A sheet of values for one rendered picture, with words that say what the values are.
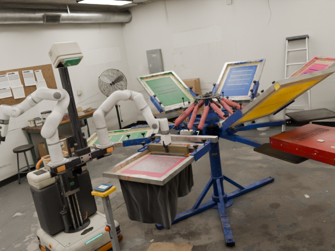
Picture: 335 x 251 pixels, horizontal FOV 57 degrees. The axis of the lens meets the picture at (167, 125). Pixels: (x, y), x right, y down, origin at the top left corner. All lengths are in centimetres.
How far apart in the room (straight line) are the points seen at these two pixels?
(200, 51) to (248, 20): 123
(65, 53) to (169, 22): 522
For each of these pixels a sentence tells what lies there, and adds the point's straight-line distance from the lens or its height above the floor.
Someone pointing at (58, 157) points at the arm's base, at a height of 118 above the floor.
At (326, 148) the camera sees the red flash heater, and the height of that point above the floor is 110.
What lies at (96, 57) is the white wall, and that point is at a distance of 745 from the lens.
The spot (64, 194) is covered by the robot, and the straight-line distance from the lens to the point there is 316.
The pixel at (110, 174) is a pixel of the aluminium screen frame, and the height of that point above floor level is 98.
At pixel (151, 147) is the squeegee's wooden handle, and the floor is 103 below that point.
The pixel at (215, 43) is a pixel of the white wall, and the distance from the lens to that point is 690.
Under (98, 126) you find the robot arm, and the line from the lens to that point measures 269.
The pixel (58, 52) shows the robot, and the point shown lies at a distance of 240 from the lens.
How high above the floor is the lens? 186
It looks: 14 degrees down
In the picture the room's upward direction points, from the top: 9 degrees counter-clockwise
